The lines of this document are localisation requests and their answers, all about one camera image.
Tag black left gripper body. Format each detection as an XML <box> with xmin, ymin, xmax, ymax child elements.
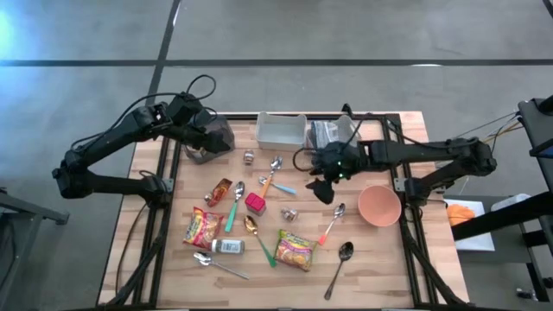
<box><xmin>183</xmin><ymin>123</ymin><xmax>224</xmax><ymax>150</ymax></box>

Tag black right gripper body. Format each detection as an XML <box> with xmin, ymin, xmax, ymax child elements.
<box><xmin>311</xmin><ymin>142</ymin><xmax>362</xmax><ymax>181</ymax></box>

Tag spoon with red handle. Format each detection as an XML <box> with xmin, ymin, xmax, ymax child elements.
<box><xmin>317</xmin><ymin>202</ymin><xmax>346</xmax><ymax>246</ymax></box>

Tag pale ramen noodle packet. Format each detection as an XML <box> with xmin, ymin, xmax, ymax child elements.
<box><xmin>310</xmin><ymin>120</ymin><xmax>346</xmax><ymax>148</ymax></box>

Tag orange taco seasoning packet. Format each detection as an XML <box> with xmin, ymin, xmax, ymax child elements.
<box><xmin>203</xmin><ymin>177</ymin><xmax>233</xmax><ymax>207</ymax></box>

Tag spoon with teal handle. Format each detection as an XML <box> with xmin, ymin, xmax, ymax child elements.
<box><xmin>224</xmin><ymin>180</ymin><xmax>246</xmax><ymax>233</ymax></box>

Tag black spoon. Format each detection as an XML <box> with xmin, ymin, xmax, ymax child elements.
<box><xmin>323</xmin><ymin>240</ymin><xmax>355</xmax><ymax>301</ymax></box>

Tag lime chili shrimp ramen packet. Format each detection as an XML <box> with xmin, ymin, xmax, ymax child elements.
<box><xmin>273</xmin><ymin>228</ymin><xmax>319</xmax><ymax>272</ymax></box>

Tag red ramen noodle packet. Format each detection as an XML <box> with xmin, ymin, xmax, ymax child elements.
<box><xmin>182</xmin><ymin>206</ymin><xmax>225</xmax><ymax>251</ymax></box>

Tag sesame seasoning blend bottle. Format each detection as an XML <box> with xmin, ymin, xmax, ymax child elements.
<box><xmin>210</xmin><ymin>238</ymin><xmax>246</xmax><ymax>255</ymax></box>

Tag silver metal spoon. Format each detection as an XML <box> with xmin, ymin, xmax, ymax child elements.
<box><xmin>193</xmin><ymin>251</ymin><xmax>251</xmax><ymax>281</ymax></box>

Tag dark grey plastic bin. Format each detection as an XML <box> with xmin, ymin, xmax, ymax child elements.
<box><xmin>183</xmin><ymin>115</ymin><xmax>237</xmax><ymax>165</ymax></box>

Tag salmon pink bowl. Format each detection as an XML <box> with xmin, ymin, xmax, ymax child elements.
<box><xmin>357</xmin><ymin>184</ymin><xmax>403</xmax><ymax>228</ymax></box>

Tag white plastic bin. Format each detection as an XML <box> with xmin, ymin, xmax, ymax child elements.
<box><xmin>254</xmin><ymin>111</ymin><xmax>308</xmax><ymax>151</ymax></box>

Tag orange cloth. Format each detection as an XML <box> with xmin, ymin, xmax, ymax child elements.
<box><xmin>446</xmin><ymin>203</ymin><xmax>476</xmax><ymax>227</ymax></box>

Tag white sheet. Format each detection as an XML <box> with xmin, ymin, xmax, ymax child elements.
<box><xmin>443</xmin><ymin>197</ymin><xmax>496</xmax><ymax>252</ymax></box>

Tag black metal stand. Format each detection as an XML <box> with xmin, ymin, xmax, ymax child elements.
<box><xmin>451</xmin><ymin>95</ymin><xmax>553</xmax><ymax>303</ymax></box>

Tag white plastic container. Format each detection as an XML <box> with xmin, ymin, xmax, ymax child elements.
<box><xmin>491</xmin><ymin>193</ymin><xmax>531</xmax><ymax>213</ymax></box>

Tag grey metal stand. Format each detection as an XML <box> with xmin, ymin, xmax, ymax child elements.
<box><xmin>0</xmin><ymin>186</ymin><xmax>70</xmax><ymax>311</ymax></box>

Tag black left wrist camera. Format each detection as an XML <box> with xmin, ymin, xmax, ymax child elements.
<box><xmin>193</xmin><ymin>107</ymin><xmax>217</xmax><ymax>130</ymax></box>

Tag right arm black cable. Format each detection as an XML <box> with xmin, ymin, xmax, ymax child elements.
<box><xmin>292</xmin><ymin>103</ymin><xmax>368</xmax><ymax>174</ymax></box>

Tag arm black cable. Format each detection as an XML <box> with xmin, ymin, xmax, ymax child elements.
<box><xmin>71</xmin><ymin>73</ymin><xmax>217</xmax><ymax>152</ymax></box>
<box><xmin>292</xmin><ymin>103</ymin><xmax>368</xmax><ymax>174</ymax></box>

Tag black aluminium table frame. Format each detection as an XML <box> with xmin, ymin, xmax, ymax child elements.
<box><xmin>103</xmin><ymin>103</ymin><xmax>471</xmax><ymax>310</ymax></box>

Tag light grey handled bin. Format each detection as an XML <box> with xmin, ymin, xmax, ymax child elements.
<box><xmin>307</xmin><ymin>114</ymin><xmax>364</xmax><ymax>150</ymax></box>

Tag spoon with orange handle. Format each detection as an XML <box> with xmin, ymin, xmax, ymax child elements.
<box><xmin>258</xmin><ymin>155</ymin><xmax>284</xmax><ymax>199</ymax></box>

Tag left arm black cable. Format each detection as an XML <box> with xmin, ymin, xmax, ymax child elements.
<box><xmin>71</xmin><ymin>73</ymin><xmax>217</xmax><ymax>152</ymax></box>

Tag gold spoon with green handle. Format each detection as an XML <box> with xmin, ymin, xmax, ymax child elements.
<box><xmin>243</xmin><ymin>214</ymin><xmax>278</xmax><ymax>269</ymax></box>

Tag thin brown cable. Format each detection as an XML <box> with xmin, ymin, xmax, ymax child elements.
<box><xmin>114</xmin><ymin>202</ymin><xmax>148</xmax><ymax>297</ymax></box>

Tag thin coloured wires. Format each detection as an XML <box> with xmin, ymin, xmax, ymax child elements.
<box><xmin>431</xmin><ymin>111</ymin><xmax>524</xmax><ymax>148</ymax></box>

